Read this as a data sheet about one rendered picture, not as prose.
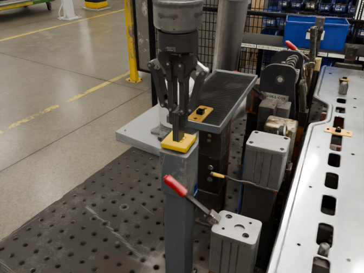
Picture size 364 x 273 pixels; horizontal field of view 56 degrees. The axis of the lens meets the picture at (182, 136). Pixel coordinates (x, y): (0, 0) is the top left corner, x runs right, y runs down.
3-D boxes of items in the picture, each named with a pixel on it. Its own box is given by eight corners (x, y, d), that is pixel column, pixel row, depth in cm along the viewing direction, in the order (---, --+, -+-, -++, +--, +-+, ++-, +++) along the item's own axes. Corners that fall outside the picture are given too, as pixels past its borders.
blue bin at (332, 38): (343, 51, 176) (350, 24, 169) (282, 46, 183) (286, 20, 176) (340, 42, 189) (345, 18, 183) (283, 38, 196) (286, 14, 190)
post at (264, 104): (259, 208, 123) (274, 108, 103) (245, 205, 125) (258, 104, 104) (262, 200, 127) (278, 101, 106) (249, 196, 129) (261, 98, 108)
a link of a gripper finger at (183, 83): (184, 56, 68) (190, 57, 67) (185, 107, 74) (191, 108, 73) (175, 62, 65) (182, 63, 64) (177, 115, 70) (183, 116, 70)
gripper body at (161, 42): (147, 30, 62) (150, 78, 67) (190, 35, 59) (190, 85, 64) (166, 21, 68) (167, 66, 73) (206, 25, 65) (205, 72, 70)
